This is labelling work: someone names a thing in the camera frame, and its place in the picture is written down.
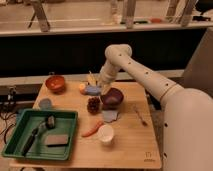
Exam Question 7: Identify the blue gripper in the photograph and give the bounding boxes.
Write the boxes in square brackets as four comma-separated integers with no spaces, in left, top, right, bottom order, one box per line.
[85,71,101,96]

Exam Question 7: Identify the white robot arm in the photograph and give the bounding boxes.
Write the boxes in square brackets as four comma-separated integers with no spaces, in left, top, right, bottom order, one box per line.
[87,44,213,171]

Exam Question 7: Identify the grey sponge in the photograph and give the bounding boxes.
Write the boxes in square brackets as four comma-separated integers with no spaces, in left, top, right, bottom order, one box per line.
[44,134,69,146]

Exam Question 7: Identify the orange round fruit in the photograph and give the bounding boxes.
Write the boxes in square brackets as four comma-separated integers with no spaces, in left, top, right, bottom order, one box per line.
[79,83,86,95]

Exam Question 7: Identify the brown pine cone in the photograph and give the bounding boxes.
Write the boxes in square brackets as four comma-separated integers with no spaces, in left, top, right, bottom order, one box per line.
[87,97,100,114]

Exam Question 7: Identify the purple bowl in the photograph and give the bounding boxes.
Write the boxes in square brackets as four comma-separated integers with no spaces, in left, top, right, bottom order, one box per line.
[100,88,124,109]

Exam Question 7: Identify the orange bowl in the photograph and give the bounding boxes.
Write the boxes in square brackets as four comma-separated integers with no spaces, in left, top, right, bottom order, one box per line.
[45,75,65,93]

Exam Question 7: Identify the grey blue cloth piece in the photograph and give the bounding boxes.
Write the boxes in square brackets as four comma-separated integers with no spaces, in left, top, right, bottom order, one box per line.
[102,110,118,123]

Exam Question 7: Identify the orange carrot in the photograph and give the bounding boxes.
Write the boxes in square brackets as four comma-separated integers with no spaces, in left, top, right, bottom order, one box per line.
[81,121,104,137]

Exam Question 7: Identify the small metal fork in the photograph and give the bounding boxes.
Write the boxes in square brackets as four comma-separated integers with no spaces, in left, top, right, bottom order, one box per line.
[134,106,148,126]

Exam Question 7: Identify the green plastic tray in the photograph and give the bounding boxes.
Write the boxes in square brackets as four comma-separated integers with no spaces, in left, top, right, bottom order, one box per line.
[2,109,78,161]

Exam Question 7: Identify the black handled dish brush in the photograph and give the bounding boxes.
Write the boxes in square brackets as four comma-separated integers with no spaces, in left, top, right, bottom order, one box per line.
[21,115,55,156]

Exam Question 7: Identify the black cables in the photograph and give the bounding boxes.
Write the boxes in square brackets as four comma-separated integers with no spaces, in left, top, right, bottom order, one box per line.
[0,85,18,144]

